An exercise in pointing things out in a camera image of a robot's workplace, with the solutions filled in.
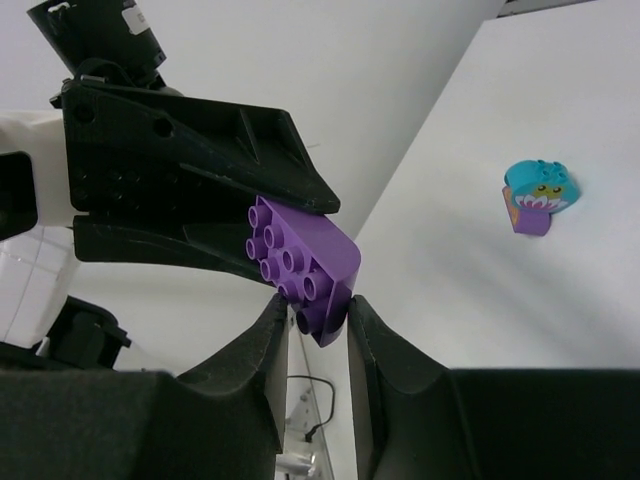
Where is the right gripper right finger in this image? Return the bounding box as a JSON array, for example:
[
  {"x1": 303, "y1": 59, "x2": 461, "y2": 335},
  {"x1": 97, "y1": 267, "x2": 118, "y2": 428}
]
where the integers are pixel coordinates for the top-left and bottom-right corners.
[{"x1": 347, "y1": 296, "x2": 639, "y2": 479}]

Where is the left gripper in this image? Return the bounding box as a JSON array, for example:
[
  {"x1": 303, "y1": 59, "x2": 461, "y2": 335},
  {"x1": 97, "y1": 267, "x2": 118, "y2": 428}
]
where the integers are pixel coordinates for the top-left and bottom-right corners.
[{"x1": 61, "y1": 81, "x2": 341, "y2": 283}]

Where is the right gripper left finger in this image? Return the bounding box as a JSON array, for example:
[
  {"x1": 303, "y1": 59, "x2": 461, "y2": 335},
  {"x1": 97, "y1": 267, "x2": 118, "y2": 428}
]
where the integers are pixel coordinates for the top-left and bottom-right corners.
[{"x1": 1, "y1": 296, "x2": 289, "y2": 479}]

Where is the purple butterfly wing lego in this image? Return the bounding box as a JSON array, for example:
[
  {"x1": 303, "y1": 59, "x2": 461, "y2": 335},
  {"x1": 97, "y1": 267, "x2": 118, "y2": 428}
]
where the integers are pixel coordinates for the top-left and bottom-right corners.
[{"x1": 245, "y1": 196, "x2": 361, "y2": 348}]

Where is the teal purple butterfly lego cluster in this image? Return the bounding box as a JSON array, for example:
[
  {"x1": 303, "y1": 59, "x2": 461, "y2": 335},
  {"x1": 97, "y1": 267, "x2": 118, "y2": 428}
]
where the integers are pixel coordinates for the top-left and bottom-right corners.
[{"x1": 502, "y1": 159, "x2": 581, "y2": 237}]

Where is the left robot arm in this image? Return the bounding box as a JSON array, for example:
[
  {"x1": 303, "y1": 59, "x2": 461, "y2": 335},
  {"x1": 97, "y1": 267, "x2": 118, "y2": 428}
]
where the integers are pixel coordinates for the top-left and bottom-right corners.
[{"x1": 1, "y1": 1, "x2": 341, "y2": 370}]

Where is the aluminium frame rail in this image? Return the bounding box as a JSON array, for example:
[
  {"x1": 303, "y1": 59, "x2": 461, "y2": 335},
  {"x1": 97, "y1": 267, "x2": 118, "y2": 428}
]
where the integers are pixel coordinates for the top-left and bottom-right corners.
[{"x1": 497, "y1": 0, "x2": 591, "y2": 18}]

